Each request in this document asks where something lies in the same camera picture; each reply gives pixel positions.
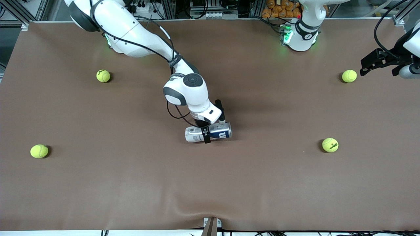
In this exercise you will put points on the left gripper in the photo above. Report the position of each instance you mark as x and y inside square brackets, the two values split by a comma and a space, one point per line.
[392, 58]

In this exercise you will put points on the silver table edge bracket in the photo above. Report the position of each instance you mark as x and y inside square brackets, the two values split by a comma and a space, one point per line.
[219, 223]

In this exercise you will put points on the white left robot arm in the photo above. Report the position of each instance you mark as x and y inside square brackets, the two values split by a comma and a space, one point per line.
[300, 41]

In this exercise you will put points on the brown bar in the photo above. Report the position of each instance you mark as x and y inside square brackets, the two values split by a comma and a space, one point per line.
[210, 229]

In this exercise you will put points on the black electronics box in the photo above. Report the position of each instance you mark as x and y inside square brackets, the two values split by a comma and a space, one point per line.
[213, 5]

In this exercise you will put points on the bag of orange objects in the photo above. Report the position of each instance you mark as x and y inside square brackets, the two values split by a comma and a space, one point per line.
[279, 9]

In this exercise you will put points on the brown table cover mat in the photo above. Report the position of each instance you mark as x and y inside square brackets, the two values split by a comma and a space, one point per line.
[210, 180]

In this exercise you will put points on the white blue tennis ball can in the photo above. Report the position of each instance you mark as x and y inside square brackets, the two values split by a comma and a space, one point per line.
[220, 132]

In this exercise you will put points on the white power strip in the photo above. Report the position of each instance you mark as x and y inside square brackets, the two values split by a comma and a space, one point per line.
[142, 9]

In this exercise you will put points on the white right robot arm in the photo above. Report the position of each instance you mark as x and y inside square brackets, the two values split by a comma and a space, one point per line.
[131, 29]

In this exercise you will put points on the aluminium frame post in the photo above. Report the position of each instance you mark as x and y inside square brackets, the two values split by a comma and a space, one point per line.
[168, 8]
[256, 8]

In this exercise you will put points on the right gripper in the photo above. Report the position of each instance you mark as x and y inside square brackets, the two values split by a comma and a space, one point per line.
[206, 134]

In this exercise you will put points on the aluminium frame strut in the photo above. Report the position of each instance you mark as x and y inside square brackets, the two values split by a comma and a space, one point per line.
[403, 14]
[16, 14]

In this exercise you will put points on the yellow tennis ball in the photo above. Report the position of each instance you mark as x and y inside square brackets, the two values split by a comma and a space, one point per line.
[349, 76]
[39, 151]
[103, 75]
[330, 145]

